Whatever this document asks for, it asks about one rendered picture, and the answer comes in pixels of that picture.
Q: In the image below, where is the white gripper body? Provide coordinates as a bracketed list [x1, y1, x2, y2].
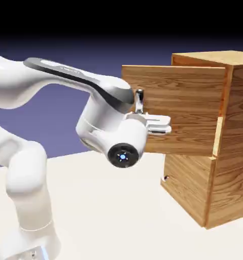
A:
[146, 114, 172, 135]

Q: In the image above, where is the light wood cabinet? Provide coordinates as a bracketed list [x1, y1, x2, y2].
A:
[160, 50, 243, 230]

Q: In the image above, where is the tall shiny metal handle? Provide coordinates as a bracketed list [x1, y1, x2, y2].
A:
[134, 88, 146, 114]

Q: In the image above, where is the wood door with tall handle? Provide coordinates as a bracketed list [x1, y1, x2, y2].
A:
[121, 64, 229, 157]

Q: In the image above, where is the wood door with small handle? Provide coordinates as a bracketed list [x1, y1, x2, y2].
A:
[160, 153, 217, 228]

